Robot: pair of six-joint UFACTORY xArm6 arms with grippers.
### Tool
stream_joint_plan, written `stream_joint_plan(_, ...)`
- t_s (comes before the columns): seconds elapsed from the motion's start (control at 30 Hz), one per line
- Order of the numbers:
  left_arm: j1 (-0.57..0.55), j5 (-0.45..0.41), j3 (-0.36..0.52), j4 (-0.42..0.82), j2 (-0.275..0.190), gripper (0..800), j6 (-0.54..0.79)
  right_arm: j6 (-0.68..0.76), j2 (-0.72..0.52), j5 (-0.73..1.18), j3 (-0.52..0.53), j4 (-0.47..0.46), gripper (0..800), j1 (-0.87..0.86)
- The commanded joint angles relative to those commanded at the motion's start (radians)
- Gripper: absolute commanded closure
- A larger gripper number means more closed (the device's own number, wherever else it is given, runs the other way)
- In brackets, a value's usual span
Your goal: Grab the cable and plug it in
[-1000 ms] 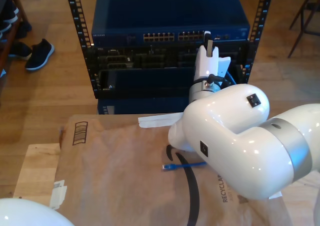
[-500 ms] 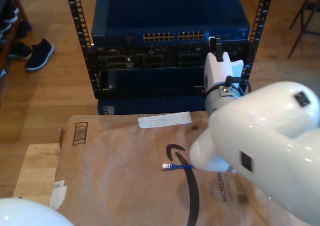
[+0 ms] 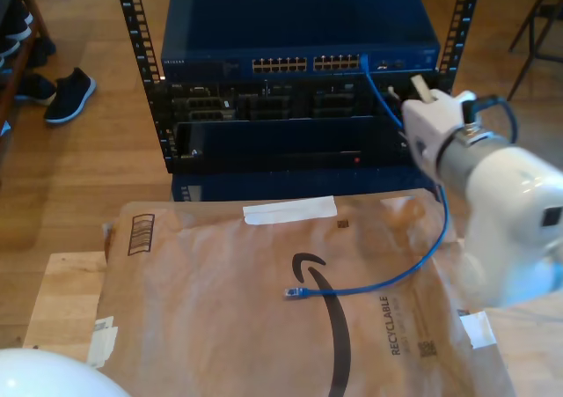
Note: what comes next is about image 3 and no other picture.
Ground blue network cable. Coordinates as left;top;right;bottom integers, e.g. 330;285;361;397
283;53;452;300

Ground black rack server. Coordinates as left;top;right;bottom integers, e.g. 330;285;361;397
165;79;441;121

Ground black open rack chassis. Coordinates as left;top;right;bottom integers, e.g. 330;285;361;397
169;115;417;174

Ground dark metal chair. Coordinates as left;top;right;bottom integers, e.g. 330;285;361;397
505;0;563;102

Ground dark blue rack unit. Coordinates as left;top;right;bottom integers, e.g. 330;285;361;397
171;167;441;202

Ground white tape strip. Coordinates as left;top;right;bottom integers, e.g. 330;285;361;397
243;195;339;225

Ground white paper label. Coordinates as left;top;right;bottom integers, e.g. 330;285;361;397
86;315;120;369
457;309;498;349

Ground brown paper mailer envelope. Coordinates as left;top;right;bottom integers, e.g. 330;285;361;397
81;188;516;397

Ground black sneaker white sole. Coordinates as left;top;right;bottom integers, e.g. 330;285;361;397
43;66;98;125
14;73;57;107

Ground dark shoe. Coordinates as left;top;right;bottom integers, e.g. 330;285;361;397
26;35;57;69

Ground brown wooden shoe shelf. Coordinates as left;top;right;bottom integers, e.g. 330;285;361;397
0;0;50;125

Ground dark sneaker white sole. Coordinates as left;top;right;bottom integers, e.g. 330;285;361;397
0;0;35;41
0;35;21;70

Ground black perforated rack post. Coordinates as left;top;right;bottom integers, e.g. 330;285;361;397
113;0;177;163
433;0;485;95

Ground black elbow plug cable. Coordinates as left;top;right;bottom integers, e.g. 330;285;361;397
464;95;520;143

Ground blue network switch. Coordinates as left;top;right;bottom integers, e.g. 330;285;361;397
160;0;442;82

